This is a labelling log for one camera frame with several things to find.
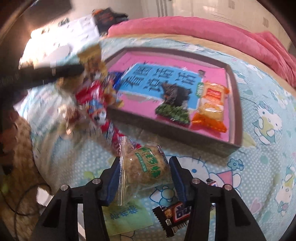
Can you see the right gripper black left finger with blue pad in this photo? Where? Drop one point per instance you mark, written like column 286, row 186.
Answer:
column 59, row 221

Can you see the Hello Kitty blue blanket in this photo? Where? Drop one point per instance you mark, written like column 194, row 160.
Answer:
column 262, row 171

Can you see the black chocolate bar wrapper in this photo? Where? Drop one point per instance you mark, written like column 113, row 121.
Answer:
column 173, row 218

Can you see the light green paper packet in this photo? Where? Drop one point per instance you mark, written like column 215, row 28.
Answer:
column 128, row 218

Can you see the grey tray with pink book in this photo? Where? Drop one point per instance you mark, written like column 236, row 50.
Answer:
column 144, row 69

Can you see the orange cracker packet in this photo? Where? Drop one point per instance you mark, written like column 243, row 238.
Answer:
column 210, row 111

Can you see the pink duvet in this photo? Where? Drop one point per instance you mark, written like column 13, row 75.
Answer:
column 263, row 46

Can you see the black green snack packet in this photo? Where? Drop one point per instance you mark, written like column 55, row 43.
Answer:
column 175, row 105

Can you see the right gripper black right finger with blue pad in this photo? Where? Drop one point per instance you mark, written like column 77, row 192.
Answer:
column 234, row 221

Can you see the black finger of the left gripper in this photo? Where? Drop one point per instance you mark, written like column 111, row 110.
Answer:
column 30, row 77

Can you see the red long candy packet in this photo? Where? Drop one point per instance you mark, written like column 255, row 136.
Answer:
column 94, row 99

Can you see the yellow brown snack bag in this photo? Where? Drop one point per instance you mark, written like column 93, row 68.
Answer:
column 95, row 72

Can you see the black bag on chest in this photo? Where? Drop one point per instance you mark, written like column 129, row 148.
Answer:
column 105, row 18

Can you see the brown fuzzy rug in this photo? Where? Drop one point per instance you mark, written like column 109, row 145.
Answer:
column 19, row 188

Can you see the clear green rice cracker packet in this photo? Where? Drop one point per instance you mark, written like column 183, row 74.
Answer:
column 141, row 168

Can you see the white drawer chest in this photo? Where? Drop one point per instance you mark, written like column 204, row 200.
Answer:
column 76, row 34

